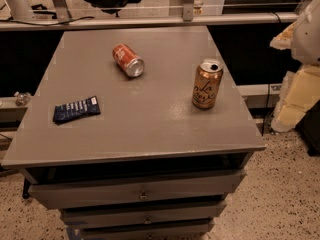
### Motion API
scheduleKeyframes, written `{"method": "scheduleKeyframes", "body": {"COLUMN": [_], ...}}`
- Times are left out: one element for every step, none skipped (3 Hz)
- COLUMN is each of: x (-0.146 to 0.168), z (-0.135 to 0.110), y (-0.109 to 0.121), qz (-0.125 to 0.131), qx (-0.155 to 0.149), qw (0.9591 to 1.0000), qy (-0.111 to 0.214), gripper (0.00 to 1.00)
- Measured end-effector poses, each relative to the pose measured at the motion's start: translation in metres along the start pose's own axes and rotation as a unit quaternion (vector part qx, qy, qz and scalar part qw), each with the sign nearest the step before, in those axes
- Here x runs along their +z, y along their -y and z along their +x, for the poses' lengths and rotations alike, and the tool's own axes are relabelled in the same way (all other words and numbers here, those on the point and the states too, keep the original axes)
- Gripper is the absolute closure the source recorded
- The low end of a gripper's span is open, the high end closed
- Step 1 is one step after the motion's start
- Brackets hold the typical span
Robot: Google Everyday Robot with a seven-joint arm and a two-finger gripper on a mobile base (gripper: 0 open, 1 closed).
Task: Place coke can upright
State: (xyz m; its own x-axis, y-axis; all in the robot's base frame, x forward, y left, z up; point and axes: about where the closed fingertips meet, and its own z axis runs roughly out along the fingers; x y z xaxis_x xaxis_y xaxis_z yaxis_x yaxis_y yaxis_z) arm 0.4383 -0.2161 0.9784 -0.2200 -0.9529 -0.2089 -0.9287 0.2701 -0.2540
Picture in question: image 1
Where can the grey metal rail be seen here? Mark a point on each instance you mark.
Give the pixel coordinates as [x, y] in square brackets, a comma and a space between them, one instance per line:
[89, 23]

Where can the middle grey drawer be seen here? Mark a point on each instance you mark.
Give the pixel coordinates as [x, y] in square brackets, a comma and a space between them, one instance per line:
[144, 215]

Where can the dark blue snack packet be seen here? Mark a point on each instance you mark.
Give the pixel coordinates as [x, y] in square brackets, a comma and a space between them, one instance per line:
[76, 110]

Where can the gold LaCroix can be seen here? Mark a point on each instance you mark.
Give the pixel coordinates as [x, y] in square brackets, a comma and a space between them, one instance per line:
[207, 81]

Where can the bottom grey drawer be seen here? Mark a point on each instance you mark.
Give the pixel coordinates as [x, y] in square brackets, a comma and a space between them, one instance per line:
[148, 232]

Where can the top grey drawer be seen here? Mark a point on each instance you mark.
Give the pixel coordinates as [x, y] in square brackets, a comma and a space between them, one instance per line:
[135, 190]

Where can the red coke can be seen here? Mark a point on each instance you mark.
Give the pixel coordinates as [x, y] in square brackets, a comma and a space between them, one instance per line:
[128, 60]

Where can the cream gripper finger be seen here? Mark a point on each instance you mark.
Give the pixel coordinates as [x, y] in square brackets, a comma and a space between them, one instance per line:
[299, 92]
[283, 40]

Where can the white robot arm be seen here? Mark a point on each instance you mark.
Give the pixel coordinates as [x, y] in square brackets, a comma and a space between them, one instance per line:
[306, 36]

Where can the crumpled clear plastic bottle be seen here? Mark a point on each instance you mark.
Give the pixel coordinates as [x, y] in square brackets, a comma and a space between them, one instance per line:
[22, 98]

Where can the white pipe leg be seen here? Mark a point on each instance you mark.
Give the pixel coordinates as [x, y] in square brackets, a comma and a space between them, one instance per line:
[20, 9]

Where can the grey drawer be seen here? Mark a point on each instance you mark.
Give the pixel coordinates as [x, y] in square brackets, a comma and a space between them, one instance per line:
[144, 215]
[135, 190]
[148, 232]

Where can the grey drawer cabinet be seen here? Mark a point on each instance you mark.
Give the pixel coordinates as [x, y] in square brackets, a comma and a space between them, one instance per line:
[147, 125]

